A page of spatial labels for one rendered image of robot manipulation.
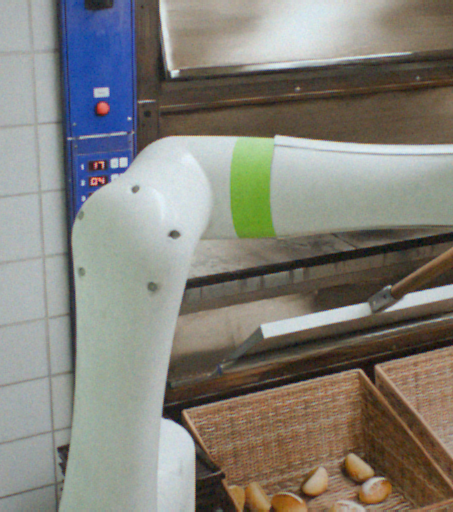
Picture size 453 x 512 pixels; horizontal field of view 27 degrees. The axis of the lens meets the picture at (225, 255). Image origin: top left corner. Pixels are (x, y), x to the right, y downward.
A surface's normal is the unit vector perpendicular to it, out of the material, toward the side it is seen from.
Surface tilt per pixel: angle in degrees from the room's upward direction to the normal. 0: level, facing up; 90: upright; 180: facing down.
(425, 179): 64
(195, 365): 70
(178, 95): 90
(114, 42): 90
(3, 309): 90
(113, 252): 82
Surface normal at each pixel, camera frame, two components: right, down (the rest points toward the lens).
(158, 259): 0.50, 0.29
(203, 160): -0.18, -0.42
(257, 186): -0.17, 0.04
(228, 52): 0.43, 0.01
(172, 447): 0.34, -0.82
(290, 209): -0.11, 0.51
